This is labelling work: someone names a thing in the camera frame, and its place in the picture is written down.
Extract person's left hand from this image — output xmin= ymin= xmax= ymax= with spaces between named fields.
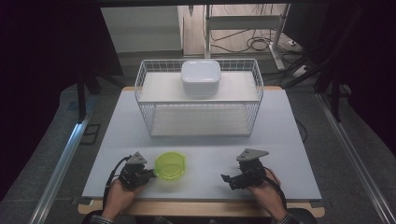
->
xmin=102 ymin=178 xmax=146 ymax=220

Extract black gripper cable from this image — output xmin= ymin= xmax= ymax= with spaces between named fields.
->
xmin=102 ymin=155 xmax=133 ymax=210
xmin=263 ymin=167 xmax=288 ymax=210

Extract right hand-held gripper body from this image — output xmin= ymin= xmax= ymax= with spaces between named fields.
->
xmin=234 ymin=148 xmax=270 ymax=189

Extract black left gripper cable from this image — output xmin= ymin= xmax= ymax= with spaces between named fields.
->
xmin=102 ymin=155 xmax=133 ymax=210

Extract black metal stand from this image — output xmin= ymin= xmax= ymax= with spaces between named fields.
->
xmin=280 ymin=6 xmax=370 ymax=123
xmin=75 ymin=65 xmax=126 ymax=123

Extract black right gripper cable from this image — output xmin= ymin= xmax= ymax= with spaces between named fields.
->
xmin=263 ymin=167 xmax=288 ymax=210

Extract yellow-green plastic bowl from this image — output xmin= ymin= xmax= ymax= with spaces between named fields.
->
xmin=153 ymin=150 xmax=188 ymax=181

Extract white panel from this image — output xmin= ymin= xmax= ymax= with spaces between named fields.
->
xmin=100 ymin=6 xmax=184 ymax=53

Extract person's right hand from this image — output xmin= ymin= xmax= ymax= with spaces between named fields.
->
xmin=246 ymin=167 xmax=287 ymax=221

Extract black floor cables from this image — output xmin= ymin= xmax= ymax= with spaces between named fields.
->
xmin=210 ymin=28 xmax=301 ymax=54

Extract white metal desk frame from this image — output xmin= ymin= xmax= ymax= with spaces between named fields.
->
xmin=203 ymin=3 xmax=291 ymax=71

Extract aluminium rail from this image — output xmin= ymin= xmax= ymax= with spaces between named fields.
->
xmin=28 ymin=95 xmax=98 ymax=224
xmin=315 ymin=92 xmax=396 ymax=224

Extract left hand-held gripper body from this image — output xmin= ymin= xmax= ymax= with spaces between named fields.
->
xmin=119 ymin=151 xmax=149 ymax=191

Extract white plastic container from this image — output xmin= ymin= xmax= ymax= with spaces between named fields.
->
xmin=180 ymin=59 xmax=222 ymax=96

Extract white wire rack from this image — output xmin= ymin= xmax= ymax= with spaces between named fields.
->
xmin=134 ymin=58 xmax=265 ymax=139

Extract white power strip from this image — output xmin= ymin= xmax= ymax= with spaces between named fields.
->
xmin=291 ymin=63 xmax=310 ymax=78

